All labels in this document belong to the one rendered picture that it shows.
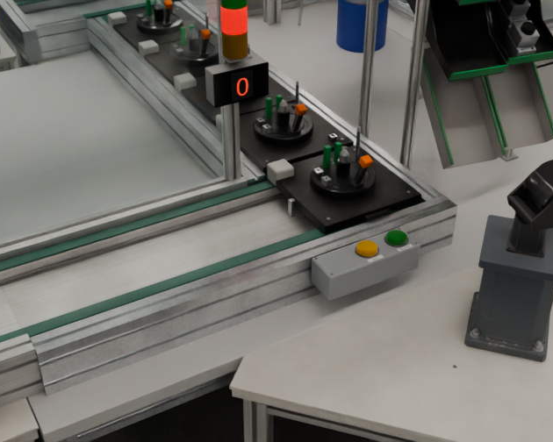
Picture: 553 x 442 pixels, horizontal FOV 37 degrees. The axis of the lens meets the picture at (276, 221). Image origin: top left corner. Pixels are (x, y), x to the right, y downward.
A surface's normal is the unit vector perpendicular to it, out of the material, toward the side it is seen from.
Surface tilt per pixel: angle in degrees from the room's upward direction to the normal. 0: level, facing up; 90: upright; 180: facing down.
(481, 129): 45
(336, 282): 90
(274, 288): 90
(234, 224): 0
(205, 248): 0
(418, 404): 0
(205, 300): 90
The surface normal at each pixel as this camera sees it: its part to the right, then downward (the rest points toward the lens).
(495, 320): -0.30, 0.55
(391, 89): 0.00, -0.82
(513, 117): 0.24, -0.19
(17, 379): 0.50, 0.50
